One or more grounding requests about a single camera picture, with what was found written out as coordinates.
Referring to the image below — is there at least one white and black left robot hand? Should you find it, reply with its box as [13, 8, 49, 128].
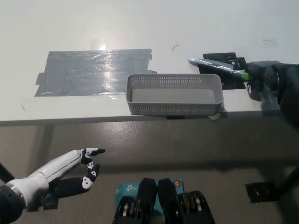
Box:
[6, 147, 106, 212]

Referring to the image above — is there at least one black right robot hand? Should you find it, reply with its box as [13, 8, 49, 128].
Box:
[245, 60, 281, 103]

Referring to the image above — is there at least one garden trowel green black handle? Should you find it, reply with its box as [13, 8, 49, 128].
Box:
[187, 57, 254, 82]

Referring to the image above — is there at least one robot body left black block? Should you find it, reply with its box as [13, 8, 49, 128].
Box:
[111, 177, 157, 224]

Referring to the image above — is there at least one black tape patch on table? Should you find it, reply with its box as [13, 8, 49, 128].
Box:
[198, 52, 248, 90]

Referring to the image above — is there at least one small black floor tape patch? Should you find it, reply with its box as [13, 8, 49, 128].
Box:
[39, 186, 59, 210]

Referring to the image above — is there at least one black slanted table leg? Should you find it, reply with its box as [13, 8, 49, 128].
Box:
[278, 161, 299, 199]
[0, 162, 14, 184]

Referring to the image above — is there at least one small grey tape piece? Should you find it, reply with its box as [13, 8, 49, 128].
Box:
[207, 105, 228, 122]

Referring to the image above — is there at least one teal tp-link box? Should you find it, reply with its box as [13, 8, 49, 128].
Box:
[115, 179, 185, 212]

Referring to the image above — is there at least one grey perforated plastic basket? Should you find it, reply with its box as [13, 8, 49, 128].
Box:
[125, 73, 224, 116]

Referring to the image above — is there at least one large black floor tape patch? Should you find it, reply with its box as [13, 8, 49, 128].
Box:
[244, 181, 281, 203]

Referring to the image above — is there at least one large grey duct tape patch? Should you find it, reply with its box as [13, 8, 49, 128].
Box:
[34, 49, 157, 98]

